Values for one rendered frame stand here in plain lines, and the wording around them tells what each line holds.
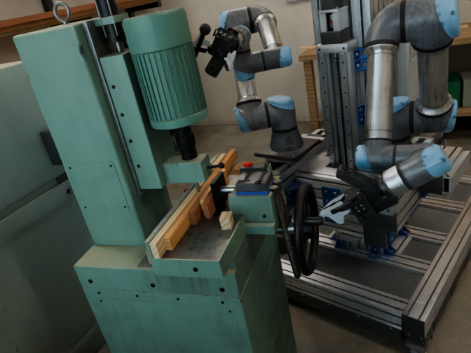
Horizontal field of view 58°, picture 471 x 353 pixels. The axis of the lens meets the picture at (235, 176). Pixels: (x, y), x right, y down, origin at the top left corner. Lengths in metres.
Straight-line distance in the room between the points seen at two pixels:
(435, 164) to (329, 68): 0.80
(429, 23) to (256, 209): 0.70
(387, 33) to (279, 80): 3.43
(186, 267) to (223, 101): 3.98
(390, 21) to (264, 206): 0.63
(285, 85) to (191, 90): 3.51
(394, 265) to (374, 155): 0.98
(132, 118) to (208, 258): 0.47
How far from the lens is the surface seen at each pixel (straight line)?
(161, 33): 1.16
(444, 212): 2.55
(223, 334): 1.41
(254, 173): 1.30
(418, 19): 1.30
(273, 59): 1.59
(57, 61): 1.32
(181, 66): 1.19
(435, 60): 1.41
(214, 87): 5.03
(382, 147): 1.24
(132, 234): 1.46
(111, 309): 1.57
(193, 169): 1.30
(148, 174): 1.34
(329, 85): 1.81
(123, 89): 1.27
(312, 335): 2.13
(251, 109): 1.84
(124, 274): 1.42
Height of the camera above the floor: 1.54
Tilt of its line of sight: 25 degrees down
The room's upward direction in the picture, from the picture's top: 12 degrees counter-clockwise
